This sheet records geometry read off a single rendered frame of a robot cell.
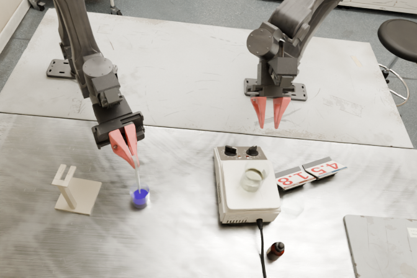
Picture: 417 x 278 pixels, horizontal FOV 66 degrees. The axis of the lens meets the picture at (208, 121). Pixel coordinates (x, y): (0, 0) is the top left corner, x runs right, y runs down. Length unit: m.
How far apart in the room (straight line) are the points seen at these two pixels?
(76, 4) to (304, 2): 0.49
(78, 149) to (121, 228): 0.24
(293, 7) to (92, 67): 0.45
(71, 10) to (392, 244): 0.87
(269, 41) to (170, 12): 2.24
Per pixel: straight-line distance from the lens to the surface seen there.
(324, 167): 0.91
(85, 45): 0.74
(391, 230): 0.93
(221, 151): 0.82
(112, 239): 0.78
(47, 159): 0.90
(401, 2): 3.57
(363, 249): 0.87
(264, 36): 0.70
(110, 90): 0.61
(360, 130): 1.07
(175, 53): 1.12
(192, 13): 2.89
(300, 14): 0.78
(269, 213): 0.75
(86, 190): 0.82
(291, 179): 0.85
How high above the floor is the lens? 1.63
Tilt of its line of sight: 52 degrees down
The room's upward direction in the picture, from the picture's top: 10 degrees clockwise
